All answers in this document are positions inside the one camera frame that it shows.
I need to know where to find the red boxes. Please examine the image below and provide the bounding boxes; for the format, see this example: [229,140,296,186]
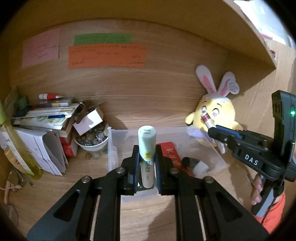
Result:
[59,136,79,158]

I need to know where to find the yellow-green spray bottle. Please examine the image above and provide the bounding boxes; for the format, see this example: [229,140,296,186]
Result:
[0,100,42,181]

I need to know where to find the person's right hand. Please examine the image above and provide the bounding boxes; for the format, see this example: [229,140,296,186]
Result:
[250,174,264,205]

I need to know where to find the stack of books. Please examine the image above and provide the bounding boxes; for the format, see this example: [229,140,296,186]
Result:
[13,96,81,137]

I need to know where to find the clear plastic storage bin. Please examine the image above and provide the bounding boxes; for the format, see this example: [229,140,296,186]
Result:
[107,126,228,193]

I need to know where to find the tan sunscreen bottle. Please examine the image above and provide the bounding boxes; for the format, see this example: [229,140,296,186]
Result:
[3,146,28,174]

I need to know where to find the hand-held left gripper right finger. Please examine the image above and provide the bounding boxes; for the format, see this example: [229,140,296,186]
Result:
[154,144,270,241]

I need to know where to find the person's right forearm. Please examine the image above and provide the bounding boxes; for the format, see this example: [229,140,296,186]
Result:
[262,192,286,234]

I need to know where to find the green paper note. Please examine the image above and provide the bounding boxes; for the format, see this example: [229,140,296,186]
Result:
[74,34,132,46]

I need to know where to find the small red white tube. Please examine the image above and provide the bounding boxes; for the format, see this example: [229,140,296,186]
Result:
[201,111,217,129]

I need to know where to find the red white marker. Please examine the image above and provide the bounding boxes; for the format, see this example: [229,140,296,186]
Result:
[39,93,66,100]

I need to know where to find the folded white paper leaflets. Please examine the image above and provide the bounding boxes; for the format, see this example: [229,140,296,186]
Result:
[0,126,68,176]

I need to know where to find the wooden shelf board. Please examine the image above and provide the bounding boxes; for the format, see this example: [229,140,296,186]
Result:
[222,0,277,70]

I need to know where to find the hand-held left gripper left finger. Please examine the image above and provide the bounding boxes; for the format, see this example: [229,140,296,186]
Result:
[26,145,141,241]

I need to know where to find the pink paper note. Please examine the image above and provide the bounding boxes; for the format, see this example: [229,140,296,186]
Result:
[22,28,60,68]

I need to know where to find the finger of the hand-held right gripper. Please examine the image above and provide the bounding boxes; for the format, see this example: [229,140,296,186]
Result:
[218,125,275,149]
[207,125,242,151]

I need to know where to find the tan pencil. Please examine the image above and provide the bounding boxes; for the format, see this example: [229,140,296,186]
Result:
[3,181,21,204]

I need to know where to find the orange paper note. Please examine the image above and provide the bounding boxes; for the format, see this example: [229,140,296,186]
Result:
[68,44,148,69]

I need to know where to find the pale green stick tube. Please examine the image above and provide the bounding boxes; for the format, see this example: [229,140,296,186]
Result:
[138,125,156,189]

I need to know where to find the yellow chick plush toy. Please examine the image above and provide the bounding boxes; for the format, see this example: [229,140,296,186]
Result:
[184,65,244,154]

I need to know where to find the small white cardboard box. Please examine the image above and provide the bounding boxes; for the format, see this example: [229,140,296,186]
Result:
[73,107,104,136]

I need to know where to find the thin frame eyeglasses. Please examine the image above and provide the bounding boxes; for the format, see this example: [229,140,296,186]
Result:
[0,204,19,225]

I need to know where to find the red tea packet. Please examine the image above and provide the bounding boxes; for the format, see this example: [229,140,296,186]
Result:
[159,142,197,178]

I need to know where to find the white bowl of glass stones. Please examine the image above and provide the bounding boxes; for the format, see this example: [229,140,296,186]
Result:
[74,128,109,152]

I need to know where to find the dark frame eyeglasses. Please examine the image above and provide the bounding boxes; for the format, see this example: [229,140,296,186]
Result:
[8,170,34,187]

